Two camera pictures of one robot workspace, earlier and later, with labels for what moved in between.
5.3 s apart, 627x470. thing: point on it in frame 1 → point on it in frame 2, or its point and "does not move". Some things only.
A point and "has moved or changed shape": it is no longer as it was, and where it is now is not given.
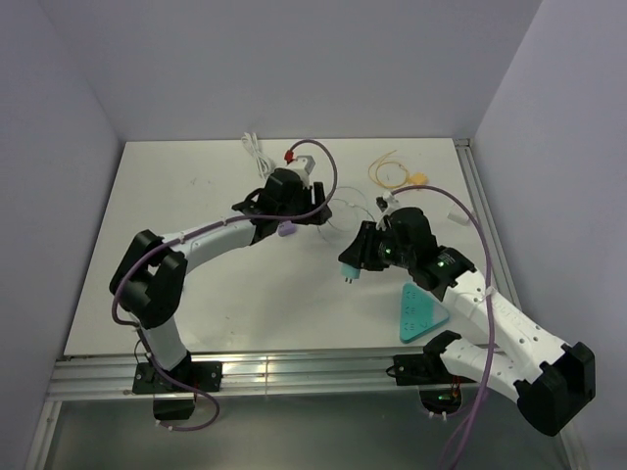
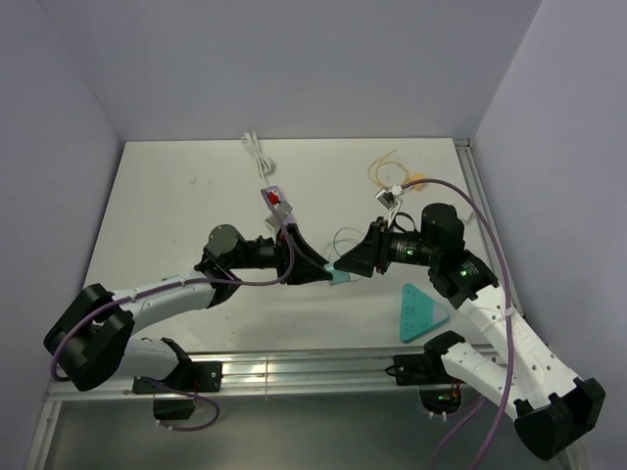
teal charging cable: (335, 199) → (334, 243)
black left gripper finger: (318, 198) → (309, 265)
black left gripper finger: (255, 204) → (300, 275)
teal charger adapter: (350, 272) has moved or changed shape
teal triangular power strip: (420, 312) does not move
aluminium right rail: (495, 252) does not move
